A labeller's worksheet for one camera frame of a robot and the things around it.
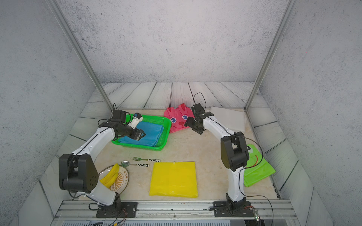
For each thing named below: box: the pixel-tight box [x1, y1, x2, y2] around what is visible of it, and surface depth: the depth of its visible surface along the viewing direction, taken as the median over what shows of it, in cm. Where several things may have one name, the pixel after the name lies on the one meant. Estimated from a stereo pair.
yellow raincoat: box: [149, 161, 198, 198], surface depth 82 cm
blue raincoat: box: [118, 121, 165, 147], surface depth 105 cm
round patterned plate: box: [98, 164, 130, 195], surface depth 84 cm
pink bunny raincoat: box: [164, 103, 195, 134], surface depth 117 cm
